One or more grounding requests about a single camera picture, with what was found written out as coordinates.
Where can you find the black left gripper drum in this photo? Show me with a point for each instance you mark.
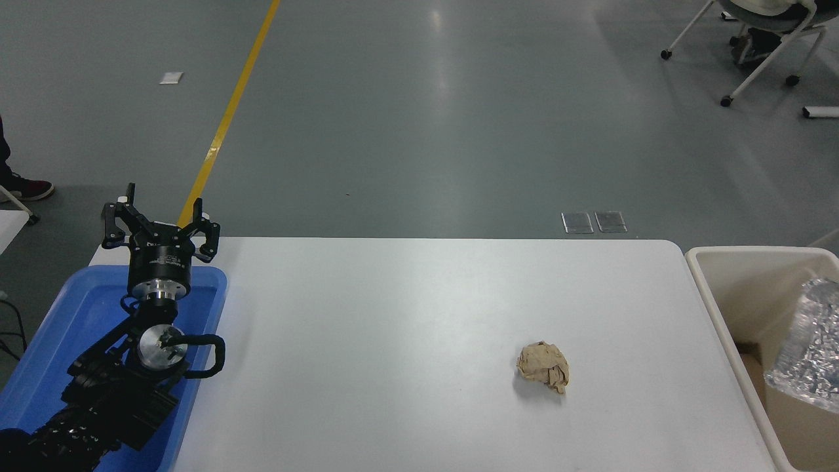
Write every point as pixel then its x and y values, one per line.
pixel 161 259

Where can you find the crinkled foil tray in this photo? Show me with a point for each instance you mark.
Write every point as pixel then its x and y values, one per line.
pixel 813 347

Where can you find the metal floor plate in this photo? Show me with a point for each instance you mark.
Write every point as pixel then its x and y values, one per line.
pixel 577 223
pixel 610 221

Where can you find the person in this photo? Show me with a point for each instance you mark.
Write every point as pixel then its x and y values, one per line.
pixel 26 189
pixel 754 46

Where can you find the blue plastic tray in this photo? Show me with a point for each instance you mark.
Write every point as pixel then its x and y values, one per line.
pixel 65 328

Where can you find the white metal leg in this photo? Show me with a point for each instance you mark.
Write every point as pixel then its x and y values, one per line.
pixel 19 206

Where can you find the white side table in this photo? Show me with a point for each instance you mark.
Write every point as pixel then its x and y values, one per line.
pixel 10 229

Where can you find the crumpled tan paper ball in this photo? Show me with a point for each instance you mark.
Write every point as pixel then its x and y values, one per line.
pixel 543 367

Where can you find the large pale bin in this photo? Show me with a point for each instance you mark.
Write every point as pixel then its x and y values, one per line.
pixel 747 288

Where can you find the white wheeled chair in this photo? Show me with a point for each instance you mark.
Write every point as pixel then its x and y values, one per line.
pixel 760 65

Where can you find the white bar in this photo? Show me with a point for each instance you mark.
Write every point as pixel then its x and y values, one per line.
pixel 822 112

